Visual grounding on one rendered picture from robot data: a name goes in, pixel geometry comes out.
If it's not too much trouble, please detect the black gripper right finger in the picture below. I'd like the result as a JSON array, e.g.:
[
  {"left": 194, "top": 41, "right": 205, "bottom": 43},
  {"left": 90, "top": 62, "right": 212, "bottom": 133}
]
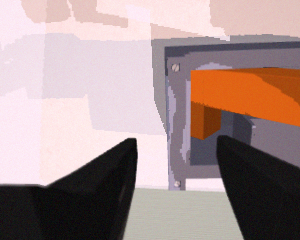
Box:
[{"left": 217, "top": 135, "right": 300, "bottom": 240}]

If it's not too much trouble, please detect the orange l-shaped part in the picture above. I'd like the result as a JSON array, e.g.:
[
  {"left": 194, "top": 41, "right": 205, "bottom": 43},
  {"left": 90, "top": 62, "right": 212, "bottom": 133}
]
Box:
[{"left": 191, "top": 68, "right": 300, "bottom": 140}]

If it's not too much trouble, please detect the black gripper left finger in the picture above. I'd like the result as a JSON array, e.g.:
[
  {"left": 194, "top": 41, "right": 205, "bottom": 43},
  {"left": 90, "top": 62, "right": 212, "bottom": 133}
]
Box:
[{"left": 0, "top": 137, "right": 138, "bottom": 240}]

